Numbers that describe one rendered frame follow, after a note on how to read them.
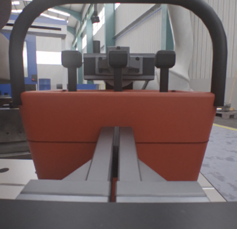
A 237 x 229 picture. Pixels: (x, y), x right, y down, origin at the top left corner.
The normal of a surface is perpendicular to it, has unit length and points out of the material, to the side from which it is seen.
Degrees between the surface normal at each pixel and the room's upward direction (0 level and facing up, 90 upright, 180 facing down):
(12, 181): 0
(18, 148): 90
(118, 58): 90
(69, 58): 90
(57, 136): 97
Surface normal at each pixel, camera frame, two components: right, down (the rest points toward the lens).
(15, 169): 0.00, -0.99
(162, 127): -0.01, 0.25
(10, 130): 0.37, 0.13
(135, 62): 0.86, 0.07
